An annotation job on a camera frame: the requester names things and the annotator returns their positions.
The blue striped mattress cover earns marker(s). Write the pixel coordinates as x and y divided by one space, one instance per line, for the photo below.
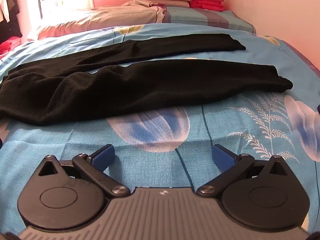
207 18

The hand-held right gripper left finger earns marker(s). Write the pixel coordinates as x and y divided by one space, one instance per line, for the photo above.
103 158

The blue floral bedsheet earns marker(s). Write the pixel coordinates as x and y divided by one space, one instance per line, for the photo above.
225 130

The beige pillow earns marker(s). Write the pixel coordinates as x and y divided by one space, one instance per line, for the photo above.
112 17

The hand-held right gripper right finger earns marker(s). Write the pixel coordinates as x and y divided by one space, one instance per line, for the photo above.
223 158

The hanging dark clothes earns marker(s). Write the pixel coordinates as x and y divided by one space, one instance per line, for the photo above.
10 10

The black pants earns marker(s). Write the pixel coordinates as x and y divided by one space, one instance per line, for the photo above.
150 85

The red cloth pile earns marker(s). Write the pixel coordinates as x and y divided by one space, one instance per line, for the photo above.
7 46

